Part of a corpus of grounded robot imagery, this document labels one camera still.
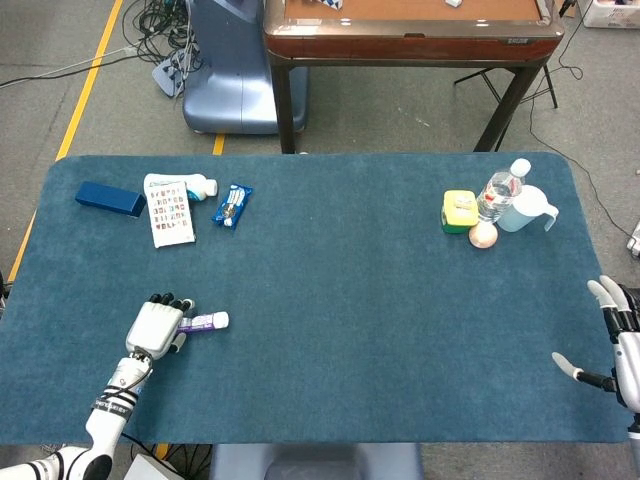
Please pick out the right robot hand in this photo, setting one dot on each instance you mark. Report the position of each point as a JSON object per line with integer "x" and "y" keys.
{"x": 629, "y": 360}

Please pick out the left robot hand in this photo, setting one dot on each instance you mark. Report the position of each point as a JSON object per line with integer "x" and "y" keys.
{"x": 152, "y": 330}

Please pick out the purple white tube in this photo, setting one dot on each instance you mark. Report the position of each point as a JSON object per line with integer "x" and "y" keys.
{"x": 210, "y": 321}

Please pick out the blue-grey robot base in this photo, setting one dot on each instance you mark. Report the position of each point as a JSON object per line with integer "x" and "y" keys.
{"x": 225, "y": 90}

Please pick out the white box with picture grid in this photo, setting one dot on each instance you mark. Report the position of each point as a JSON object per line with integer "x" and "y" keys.
{"x": 172, "y": 220}

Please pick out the dark blue rectangular box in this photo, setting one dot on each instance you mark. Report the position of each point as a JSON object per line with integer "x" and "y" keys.
{"x": 110, "y": 199}

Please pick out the grey box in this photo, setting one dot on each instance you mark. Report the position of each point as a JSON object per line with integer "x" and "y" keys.
{"x": 147, "y": 470}

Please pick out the blue cookie packet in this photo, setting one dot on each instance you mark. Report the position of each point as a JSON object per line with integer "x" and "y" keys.
{"x": 231, "y": 206}

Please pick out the white bottle blue label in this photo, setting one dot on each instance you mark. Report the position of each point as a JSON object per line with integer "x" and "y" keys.
{"x": 200, "y": 189}

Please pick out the translucent plastic jug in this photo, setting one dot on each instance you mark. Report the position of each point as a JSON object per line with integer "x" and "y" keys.
{"x": 522, "y": 212}

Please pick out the pink egg-shaped ball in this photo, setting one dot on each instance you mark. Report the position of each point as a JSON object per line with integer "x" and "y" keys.
{"x": 483, "y": 236}

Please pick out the blue table mat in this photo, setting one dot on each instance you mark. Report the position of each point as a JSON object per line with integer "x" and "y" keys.
{"x": 350, "y": 300}

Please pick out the clear plastic water bottle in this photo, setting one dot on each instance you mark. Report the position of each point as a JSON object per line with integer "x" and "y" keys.
{"x": 497, "y": 197}

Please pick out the blue-grey robot torso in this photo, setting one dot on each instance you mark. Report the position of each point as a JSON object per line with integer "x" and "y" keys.
{"x": 315, "y": 462}

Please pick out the green container yellow lid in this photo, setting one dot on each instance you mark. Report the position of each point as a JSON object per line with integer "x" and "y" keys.
{"x": 457, "y": 222}

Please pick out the small pale yellow block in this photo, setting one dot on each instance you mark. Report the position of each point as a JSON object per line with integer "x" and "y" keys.
{"x": 463, "y": 203}

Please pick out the grey power strip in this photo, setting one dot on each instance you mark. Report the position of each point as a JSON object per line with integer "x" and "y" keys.
{"x": 170, "y": 75}

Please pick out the white storage box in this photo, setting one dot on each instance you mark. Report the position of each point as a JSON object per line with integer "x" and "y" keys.
{"x": 612, "y": 12}

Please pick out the brown mahjong table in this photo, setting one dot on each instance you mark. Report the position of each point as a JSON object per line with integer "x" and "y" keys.
{"x": 400, "y": 47}

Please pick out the white mahjong tile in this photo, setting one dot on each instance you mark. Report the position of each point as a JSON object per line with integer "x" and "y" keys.
{"x": 453, "y": 3}

